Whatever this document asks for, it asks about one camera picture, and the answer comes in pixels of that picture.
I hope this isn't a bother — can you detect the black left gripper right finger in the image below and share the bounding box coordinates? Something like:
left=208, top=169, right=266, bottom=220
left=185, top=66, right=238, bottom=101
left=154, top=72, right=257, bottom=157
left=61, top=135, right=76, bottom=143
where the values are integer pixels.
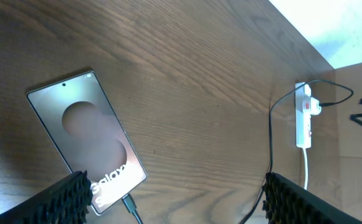
left=262, top=172, right=362, bottom=224

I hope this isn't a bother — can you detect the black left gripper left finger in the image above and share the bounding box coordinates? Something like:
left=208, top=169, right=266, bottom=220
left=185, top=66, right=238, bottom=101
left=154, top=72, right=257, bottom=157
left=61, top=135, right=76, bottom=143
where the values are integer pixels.
left=0, top=171, right=93, bottom=224

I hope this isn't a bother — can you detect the gold Galaxy smartphone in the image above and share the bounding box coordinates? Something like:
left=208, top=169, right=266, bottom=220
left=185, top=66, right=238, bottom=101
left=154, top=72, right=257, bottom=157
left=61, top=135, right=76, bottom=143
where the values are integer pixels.
left=26, top=70, right=148, bottom=215

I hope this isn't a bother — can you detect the white USB charger plug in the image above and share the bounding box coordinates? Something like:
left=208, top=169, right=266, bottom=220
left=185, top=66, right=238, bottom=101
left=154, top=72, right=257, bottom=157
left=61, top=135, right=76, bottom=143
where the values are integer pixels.
left=303, top=96, right=322, bottom=116

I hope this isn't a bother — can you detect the white power strip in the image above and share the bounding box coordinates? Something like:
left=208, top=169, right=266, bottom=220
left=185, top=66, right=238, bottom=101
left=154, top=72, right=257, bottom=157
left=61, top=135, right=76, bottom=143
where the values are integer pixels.
left=295, top=82, right=312, bottom=149

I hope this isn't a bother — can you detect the white power strip cord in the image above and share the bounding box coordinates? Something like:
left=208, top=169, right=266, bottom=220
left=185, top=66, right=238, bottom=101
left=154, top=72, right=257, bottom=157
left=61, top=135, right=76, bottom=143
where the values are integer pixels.
left=301, top=147, right=309, bottom=191

